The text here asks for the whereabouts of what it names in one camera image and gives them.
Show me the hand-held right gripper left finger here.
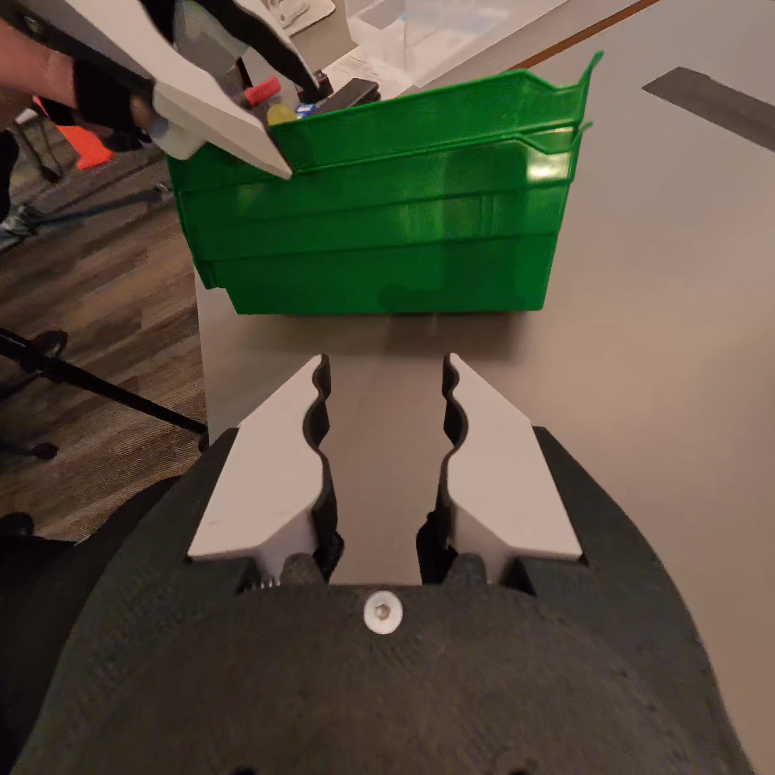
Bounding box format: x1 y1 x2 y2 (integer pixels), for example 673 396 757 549
186 353 343 586

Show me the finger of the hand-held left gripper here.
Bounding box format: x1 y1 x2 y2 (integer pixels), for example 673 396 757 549
61 0 296 181
221 0 323 103

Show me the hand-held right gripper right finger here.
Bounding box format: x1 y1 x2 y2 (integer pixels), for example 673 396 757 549
417 353 584 586

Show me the green plastic bin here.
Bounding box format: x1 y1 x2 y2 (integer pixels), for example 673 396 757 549
269 50 604 173
165 123 593 209
178 178 573 317

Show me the person's left hand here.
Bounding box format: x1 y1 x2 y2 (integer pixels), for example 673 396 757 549
0 27 80 125

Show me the white rounded board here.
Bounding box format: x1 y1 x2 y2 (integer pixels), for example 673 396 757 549
266 0 337 29

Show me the orange traffic cone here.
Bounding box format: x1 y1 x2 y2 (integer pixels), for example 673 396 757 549
33 96 115 170

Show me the black phone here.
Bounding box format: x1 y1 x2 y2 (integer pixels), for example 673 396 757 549
315 77 381 115

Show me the white paper sheet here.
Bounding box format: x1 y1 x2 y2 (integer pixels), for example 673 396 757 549
330 47 425 92

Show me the clear plastic container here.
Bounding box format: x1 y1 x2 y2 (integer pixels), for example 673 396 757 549
348 0 570 86

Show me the black tripod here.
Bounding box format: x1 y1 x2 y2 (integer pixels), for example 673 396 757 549
0 327 209 461

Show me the black tape strip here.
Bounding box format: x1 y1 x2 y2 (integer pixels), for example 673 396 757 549
642 67 775 152

